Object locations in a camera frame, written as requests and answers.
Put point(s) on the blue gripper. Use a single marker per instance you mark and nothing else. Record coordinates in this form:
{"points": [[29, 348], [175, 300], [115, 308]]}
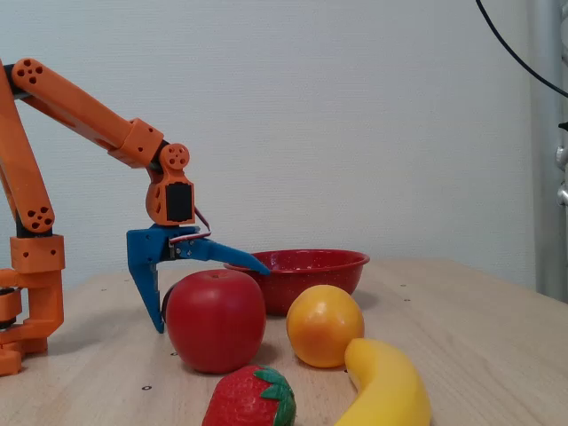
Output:
{"points": [[146, 245]]}

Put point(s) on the dark purple plum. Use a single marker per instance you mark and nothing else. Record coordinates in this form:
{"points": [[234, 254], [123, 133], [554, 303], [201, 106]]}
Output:
{"points": [[168, 296]]}

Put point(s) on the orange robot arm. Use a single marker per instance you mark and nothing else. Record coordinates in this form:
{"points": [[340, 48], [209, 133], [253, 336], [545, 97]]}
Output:
{"points": [[89, 115]]}

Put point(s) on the red speckled bowl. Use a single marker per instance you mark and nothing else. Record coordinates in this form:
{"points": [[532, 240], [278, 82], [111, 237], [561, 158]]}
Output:
{"points": [[310, 284]]}

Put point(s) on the red toy apple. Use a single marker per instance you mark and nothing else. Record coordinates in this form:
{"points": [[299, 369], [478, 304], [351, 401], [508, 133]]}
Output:
{"points": [[215, 319]]}

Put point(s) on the red toy strawberry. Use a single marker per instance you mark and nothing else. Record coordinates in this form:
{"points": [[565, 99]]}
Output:
{"points": [[244, 399]]}

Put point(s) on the toy orange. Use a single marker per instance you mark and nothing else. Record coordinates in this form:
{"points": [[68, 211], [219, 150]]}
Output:
{"points": [[324, 326]]}

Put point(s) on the yellow toy banana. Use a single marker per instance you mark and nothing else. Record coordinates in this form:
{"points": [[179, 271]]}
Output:
{"points": [[390, 386]]}

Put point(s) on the silver metal knob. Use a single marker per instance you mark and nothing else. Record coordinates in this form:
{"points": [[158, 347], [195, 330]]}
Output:
{"points": [[563, 193], [562, 156]]}

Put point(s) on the small black clamp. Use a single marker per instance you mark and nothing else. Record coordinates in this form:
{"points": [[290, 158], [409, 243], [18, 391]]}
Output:
{"points": [[564, 126]]}

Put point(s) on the grey metal post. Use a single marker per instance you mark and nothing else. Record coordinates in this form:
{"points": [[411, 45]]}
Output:
{"points": [[543, 177]]}

